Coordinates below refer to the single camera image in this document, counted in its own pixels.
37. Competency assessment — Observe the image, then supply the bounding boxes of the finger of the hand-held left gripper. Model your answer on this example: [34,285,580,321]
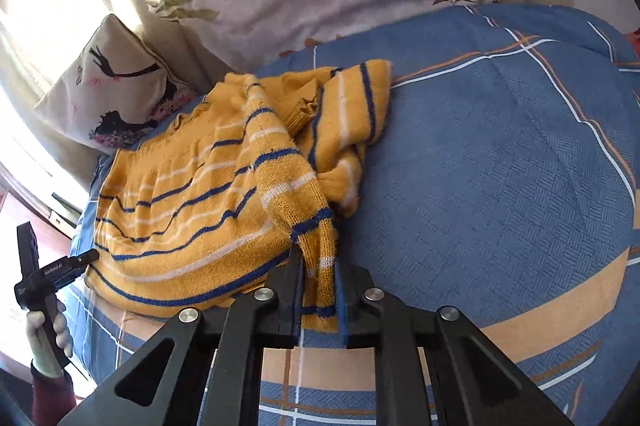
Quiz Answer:
[59,249,101,269]

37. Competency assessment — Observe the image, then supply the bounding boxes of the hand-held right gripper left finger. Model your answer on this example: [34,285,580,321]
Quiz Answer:
[59,247,307,426]

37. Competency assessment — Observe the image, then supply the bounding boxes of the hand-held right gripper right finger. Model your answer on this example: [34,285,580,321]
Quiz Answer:
[336,262,576,426]

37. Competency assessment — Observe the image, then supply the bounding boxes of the yellow striped knit sweater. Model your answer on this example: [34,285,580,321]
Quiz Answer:
[84,60,394,335]

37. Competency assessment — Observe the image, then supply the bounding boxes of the person's left forearm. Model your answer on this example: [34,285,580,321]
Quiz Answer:
[31,359,79,426]

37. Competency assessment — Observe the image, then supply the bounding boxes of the person's left hand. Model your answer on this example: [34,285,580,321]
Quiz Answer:
[25,299,74,378]

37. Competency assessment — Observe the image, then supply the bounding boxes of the bird print cushion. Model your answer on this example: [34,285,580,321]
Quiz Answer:
[34,14,201,154]

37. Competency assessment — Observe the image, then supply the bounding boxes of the blue plaid blanket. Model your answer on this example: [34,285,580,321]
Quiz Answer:
[65,4,640,426]

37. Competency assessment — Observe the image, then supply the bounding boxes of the beige sofa backrest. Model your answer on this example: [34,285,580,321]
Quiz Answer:
[70,0,221,99]

